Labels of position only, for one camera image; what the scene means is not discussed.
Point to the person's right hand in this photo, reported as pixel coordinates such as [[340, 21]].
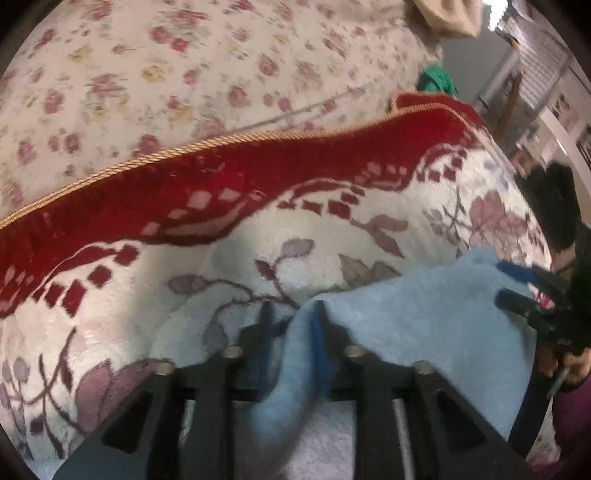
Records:
[[549, 362]]

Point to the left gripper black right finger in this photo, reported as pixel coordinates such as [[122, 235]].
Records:
[[410, 422]]

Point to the light grey fleece pants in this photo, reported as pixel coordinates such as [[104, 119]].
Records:
[[444, 314]]

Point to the small-flower print quilt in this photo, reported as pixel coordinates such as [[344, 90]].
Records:
[[96, 83]]

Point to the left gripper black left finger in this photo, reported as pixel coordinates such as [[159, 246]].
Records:
[[178, 423]]

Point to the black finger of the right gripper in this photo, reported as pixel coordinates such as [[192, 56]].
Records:
[[545, 281], [537, 317]]

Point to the green cloth item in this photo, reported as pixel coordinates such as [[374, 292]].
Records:
[[435, 79]]

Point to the beige curtain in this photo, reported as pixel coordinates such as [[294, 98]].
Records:
[[452, 18]]

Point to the red cream floral blanket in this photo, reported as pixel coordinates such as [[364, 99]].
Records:
[[166, 257]]

